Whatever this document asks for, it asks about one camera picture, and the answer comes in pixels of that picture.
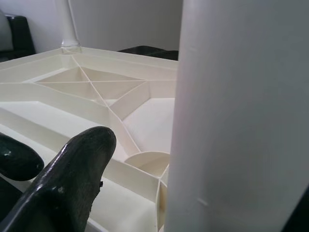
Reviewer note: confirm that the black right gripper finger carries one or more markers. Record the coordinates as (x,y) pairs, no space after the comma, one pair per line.
(67,188)

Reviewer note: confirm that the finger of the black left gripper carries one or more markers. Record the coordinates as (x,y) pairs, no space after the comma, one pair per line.
(19,159)

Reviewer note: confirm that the white plastic table top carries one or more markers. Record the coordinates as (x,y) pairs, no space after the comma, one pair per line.
(48,113)

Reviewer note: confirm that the white plastic table leg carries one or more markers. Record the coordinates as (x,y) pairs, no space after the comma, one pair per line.
(68,24)
(229,108)

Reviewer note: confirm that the black leather sofa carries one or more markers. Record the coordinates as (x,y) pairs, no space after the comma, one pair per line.
(21,33)

